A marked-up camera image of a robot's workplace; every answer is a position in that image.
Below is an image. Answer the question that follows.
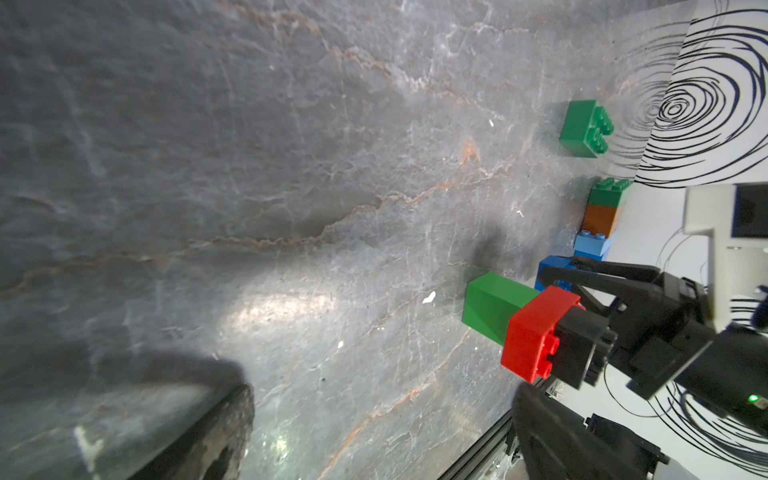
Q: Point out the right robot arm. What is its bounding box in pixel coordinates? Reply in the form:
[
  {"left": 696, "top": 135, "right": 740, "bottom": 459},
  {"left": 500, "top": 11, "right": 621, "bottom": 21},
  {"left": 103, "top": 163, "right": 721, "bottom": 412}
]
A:
[{"left": 537, "top": 256, "right": 767, "bottom": 435}]

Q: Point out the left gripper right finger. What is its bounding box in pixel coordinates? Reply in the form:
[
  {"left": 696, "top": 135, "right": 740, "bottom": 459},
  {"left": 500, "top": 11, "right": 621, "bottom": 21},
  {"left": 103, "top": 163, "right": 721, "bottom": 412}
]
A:
[{"left": 511, "top": 384, "right": 647, "bottom": 480}]

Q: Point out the red long lego brick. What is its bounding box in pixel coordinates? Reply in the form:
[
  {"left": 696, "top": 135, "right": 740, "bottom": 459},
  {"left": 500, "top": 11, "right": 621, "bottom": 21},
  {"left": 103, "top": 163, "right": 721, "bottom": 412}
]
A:
[{"left": 500, "top": 286, "right": 584, "bottom": 384}]

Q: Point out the small black lego brick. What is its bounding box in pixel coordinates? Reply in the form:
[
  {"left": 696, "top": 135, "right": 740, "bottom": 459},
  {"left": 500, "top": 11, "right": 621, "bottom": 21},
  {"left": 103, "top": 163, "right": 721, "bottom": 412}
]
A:
[{"left": 550, "top": 306, "right": 600, "bottom": 389}]

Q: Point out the small blue lego brick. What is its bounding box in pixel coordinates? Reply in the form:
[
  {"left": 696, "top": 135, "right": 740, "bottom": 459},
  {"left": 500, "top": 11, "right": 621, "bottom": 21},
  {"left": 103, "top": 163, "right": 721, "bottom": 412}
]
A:
[{"left": 533, "top": 255, "right": 580, "bottom": 294}]

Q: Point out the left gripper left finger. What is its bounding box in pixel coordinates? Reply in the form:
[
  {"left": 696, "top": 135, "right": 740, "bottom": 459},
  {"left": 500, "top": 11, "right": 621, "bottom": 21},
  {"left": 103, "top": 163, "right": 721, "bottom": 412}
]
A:
[{"left": 132, "top": 384, "right": 255, "bottom": 480}]

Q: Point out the black front rail frame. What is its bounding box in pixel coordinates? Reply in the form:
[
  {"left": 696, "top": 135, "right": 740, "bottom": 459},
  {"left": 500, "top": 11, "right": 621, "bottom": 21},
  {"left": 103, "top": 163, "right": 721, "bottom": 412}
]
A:
[{"left": 438, "top": 410, "right": 520, "bottom": 480}]

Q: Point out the small orange lego brick front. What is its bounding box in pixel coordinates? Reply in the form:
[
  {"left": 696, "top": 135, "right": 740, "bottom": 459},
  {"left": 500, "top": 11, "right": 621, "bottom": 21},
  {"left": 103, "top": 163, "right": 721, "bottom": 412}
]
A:
[{"left": 581, "top": 204, "right": 623, "bottom": 238}]

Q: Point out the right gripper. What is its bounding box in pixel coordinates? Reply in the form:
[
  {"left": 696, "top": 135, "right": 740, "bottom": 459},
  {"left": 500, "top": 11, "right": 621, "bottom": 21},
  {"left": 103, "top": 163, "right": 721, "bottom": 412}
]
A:
[{"left": 538, "top": 256, "right": 717, "bottom": 400}]

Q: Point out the small green lego brick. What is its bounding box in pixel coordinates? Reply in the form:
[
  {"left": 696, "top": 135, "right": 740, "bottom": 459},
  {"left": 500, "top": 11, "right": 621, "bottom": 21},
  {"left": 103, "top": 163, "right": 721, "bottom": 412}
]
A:
[{"left": 462, "top": 272, "right": 539, "bottom": 345}]

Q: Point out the dark green long lego brick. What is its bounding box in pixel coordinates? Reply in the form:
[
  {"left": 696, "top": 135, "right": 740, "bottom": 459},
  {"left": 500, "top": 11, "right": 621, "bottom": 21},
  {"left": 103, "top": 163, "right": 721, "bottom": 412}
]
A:
[{"left": 588, "top": 177, "right": 633, "bottom": 208}]

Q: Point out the light blue long lego brick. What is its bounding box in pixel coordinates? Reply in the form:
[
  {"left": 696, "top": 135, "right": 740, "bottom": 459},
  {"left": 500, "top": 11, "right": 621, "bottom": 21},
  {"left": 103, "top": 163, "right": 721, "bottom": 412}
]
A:
[{"left": 574, "top": 230, "right": 614, "bottom": 261}]

